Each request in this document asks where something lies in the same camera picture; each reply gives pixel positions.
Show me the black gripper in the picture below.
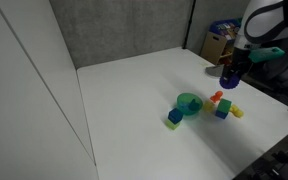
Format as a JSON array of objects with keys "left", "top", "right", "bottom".
[{"left": 221, "top": 45, "right": 252, "bottom": 81}]

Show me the blue spiky circular toy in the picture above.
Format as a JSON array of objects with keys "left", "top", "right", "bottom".
[{"left": 219, "top": 73, "right": 241, "bottom": 90}]

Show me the orange toy block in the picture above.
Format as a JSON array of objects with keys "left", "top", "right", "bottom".
[{"left": 209, "top": 90, "right": 224, "bottom": 104}]

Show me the yellow toy block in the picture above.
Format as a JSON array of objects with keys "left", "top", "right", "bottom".
[{"left": 229, "top": 104, "right": 245, "bottom": 119}]

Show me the blue block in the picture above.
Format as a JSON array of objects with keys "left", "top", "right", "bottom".
[{"left": 215, "top": 109, "right": 229, "bottom": 120}]

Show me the dark teal block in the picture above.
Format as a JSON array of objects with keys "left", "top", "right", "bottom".
[{"left": 167, "top": 108, "right": 184, "bottom": 124}]

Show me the lime green block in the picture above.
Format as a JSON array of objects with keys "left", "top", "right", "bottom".
[{"left": 165, "top": 118, "right": 182, "bottom": 131}]

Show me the cardboard box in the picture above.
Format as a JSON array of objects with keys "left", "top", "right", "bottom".
[{"left": 200, "top": 31, "right": 229, "bottom": 66}]

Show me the yellow octopus toy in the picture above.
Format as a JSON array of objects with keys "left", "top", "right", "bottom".
[{"left": 202, "top": 100, "right": 216, "bottom": 113}]

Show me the colourful toy box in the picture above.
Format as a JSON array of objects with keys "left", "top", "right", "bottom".
[{"left": 210, "top": 18, "right": 243, "bottom": 42}]

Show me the dark teal toy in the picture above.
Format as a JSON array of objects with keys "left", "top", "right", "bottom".
[{"left": 187, "top": 98, "right": 201, "bottom": 112}]

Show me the light blue toy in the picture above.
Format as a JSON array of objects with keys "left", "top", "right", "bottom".
[{"left": 180, "top": 99, "right": 190, "bottom": 110}]

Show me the green plastic bowl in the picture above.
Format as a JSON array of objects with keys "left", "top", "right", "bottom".
[{"left": 176, "top": 92, "right": 204, "bottom": 116}]

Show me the black vertical pole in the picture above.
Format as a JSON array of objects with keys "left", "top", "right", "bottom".
[{"left": 183, "top": 0, "right": 197, "bottom": 50}]

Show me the black equipment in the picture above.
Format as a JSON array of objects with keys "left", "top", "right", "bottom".
[{"left": 233, "top": 123, "right": 288, "bottom": 180}]

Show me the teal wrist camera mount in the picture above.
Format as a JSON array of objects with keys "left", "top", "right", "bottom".
[{"left": 248, "top": 47, "right": 286, "bottom": 64}]

